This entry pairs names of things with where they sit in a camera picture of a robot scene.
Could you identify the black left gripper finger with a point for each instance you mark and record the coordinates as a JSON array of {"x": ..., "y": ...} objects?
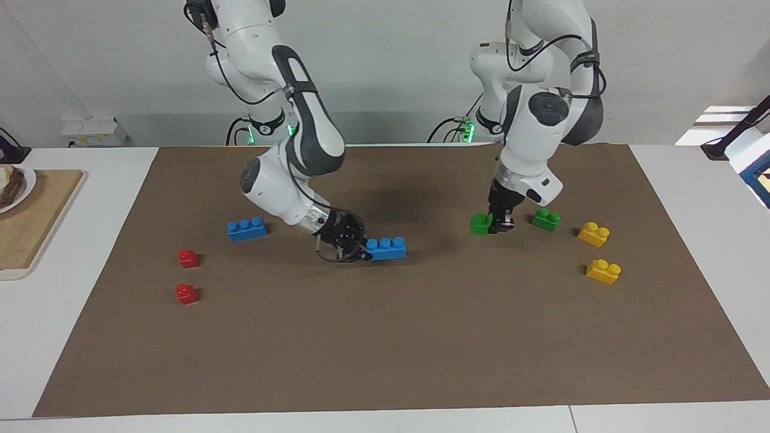
[
  {"x": 495, "y": 221},
  {"x": 508, "y": 221}
]

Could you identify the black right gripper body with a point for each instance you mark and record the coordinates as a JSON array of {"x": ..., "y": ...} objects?
[{"x": 340, "y": 231}]

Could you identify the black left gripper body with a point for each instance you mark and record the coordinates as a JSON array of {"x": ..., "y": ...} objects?
[{"x": 504, "y": 198}]

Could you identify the green two-stud toy block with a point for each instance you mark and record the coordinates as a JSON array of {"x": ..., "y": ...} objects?
[
  {"x": 479, "y": 226},
  {"x": 545, "y": 221}
]

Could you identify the blue three-stud toy block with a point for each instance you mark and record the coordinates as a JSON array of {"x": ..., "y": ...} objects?
[
  {"x": 388, "y": 249},
  {"x": 247, "y": 231}
]

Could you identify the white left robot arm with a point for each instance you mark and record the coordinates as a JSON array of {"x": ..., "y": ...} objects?
[{"x": 529, "y": 144}]

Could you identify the yellow two-stud toy block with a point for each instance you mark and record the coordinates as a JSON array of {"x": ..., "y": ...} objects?
[
  {"x": 603, "y": 273},
  {"x": 593, "y": 236}
]

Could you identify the small red toy block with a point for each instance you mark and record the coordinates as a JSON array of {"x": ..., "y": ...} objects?
[
  {"x": 189, "y": 259},
  {"x": 186, "y": 295}
]

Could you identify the brown paper mat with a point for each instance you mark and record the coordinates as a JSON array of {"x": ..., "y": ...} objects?
[{"x": 385, "y": 337}]

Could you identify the blue framed box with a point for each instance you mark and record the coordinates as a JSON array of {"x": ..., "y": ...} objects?
[{"x": 759, "y": 180}]

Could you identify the white power strip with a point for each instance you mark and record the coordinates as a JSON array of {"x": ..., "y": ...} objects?
[{"x": 93, "y": 132}]

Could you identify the wooden cutting board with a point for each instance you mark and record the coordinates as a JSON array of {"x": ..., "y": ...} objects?
[{"x": 36, "y": 234}]

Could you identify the white plate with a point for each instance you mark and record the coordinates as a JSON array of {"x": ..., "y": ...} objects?
[{"x": 29, "y": 183}]

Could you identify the brown bread slice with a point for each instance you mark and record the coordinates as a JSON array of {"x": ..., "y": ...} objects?
[{"x": 9, "y": 186}]

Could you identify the black table clamp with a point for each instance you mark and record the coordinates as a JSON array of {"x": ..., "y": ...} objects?
[{"x": 12, "y": 153}]

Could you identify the black camera stand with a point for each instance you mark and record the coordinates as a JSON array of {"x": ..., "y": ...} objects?
[{"x": 743, "y": 129}]

